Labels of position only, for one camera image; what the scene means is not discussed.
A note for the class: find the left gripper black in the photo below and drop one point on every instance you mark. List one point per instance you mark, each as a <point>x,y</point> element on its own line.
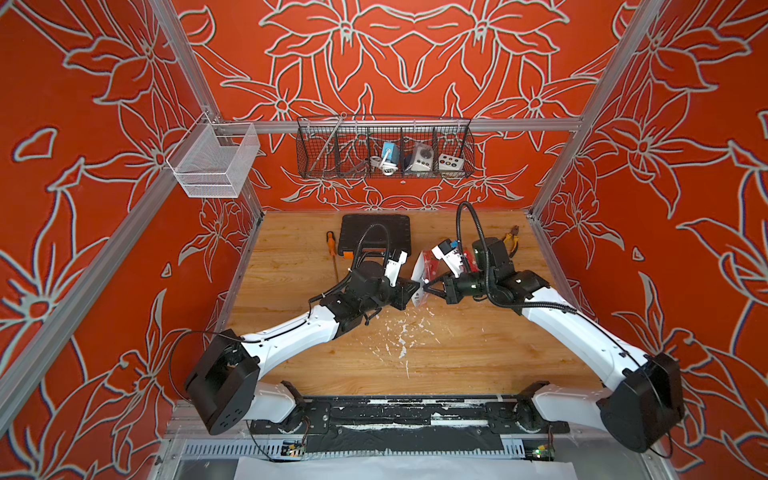
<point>402,298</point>

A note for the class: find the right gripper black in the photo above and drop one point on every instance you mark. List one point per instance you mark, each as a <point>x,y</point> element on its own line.
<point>450,290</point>

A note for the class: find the red ruler set package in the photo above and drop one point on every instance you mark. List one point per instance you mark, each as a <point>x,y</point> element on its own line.
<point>471,260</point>
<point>425,270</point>

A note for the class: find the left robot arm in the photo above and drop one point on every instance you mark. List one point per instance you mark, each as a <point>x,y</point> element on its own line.
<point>225,386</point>

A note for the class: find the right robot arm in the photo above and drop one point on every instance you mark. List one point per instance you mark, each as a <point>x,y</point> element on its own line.
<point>640,398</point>

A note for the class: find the black orange tool case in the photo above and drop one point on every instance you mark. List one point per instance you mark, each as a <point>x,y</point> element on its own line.
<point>393,230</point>

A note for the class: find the white dotted cube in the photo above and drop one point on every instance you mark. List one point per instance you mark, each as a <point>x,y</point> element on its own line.
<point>450,165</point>

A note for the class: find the white timer device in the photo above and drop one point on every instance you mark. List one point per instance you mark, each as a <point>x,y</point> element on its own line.
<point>421,159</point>

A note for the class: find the blue white small box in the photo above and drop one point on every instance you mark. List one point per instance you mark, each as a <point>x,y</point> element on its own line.
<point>390,153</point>

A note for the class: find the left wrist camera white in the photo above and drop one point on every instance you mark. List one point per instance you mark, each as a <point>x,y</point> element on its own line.
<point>393,266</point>

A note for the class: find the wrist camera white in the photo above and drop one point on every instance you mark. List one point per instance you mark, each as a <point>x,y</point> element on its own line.
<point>450,253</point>
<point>393,266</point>

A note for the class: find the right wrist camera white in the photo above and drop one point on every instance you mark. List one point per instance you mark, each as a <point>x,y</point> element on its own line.
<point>450,253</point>

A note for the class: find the orange handled screwdriver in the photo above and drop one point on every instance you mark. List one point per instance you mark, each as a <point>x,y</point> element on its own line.
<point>331,244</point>

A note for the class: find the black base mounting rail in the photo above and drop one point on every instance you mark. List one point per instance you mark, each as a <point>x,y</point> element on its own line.
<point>408,425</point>

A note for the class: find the black wire wall basket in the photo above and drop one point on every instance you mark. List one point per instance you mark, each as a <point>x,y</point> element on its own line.
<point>360,146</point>

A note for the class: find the clear plastic wall bin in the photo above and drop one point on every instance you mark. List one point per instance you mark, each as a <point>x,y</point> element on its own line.
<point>215,160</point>

